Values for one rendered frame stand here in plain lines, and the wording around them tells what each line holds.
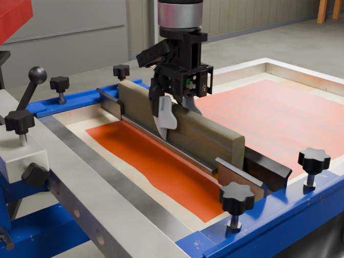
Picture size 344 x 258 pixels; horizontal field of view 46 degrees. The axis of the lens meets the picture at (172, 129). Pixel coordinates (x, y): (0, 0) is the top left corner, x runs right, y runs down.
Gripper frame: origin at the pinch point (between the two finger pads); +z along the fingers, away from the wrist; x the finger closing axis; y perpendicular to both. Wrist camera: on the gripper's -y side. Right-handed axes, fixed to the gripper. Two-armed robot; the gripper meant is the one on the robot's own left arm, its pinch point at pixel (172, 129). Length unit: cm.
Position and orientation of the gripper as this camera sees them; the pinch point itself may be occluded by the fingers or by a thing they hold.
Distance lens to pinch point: 78.5
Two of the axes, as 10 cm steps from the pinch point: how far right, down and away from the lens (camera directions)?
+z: -0.1, 9.0, 4.3
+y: 6.0, 3.5, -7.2
